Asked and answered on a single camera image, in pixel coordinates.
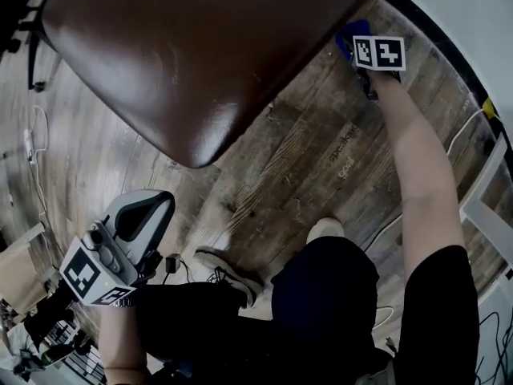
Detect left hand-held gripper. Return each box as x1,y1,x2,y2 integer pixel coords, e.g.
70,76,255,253
59,189,176,307

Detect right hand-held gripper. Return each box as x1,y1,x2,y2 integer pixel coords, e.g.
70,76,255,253
352,34,406,101

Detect blue cloth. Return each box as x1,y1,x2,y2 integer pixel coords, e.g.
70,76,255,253
335,18,372,62

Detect brown leather chair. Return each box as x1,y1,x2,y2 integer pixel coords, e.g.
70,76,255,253
39,0,396,170

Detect person's right forearm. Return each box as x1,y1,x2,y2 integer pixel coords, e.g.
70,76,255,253
375,74,466,274

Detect person's left forearm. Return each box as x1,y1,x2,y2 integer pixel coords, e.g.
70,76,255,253
97,303,151,385

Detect white round table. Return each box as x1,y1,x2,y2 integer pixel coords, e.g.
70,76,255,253
380,0,513,110

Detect cardboard box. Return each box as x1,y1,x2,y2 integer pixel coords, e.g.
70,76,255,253
0,221,54,317

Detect person's left beige shoe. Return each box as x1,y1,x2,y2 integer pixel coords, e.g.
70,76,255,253
193,246,265,309

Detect person's beige shoe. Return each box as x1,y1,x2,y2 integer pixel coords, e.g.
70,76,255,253
305,216,345,246
193,246,265,309

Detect white power strip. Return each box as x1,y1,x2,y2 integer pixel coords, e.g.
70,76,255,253
22,128,35,163

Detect person's right beige shoe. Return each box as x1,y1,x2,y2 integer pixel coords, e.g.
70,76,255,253
305,216,345,246

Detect person's black trousers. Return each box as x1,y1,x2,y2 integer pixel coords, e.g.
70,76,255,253
130,235,396,385

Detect black stand base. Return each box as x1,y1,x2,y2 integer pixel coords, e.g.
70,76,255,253
0,0,59,93

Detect person's black shirt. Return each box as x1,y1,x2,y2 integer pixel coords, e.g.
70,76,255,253
390,245,481,385

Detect white cable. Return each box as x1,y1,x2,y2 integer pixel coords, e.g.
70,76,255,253
30,104,50,224
446,108,488,156

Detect white furniture frame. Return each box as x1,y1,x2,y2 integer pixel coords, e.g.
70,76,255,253
458,132,513,277

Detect black cables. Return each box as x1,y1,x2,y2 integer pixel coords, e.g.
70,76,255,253
475,310,513,385

